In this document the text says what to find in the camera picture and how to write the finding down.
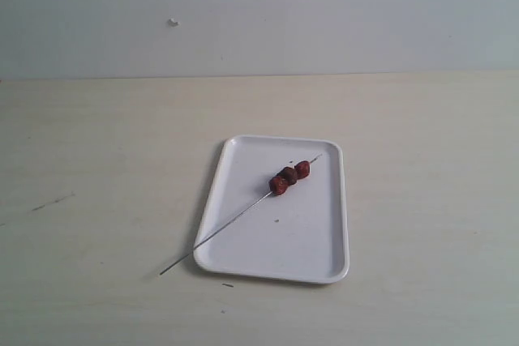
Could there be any red meat ball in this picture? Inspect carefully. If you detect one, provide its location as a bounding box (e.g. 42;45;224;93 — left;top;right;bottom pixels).
278;166;298;186
294;160;311;180
268;176;289;196

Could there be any thin metal skewer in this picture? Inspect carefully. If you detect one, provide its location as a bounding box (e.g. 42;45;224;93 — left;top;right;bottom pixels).
159;153;324;276

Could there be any white rectangular plastic tray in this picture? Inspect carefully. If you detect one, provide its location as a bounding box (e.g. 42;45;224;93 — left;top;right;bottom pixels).
194;135;350;284

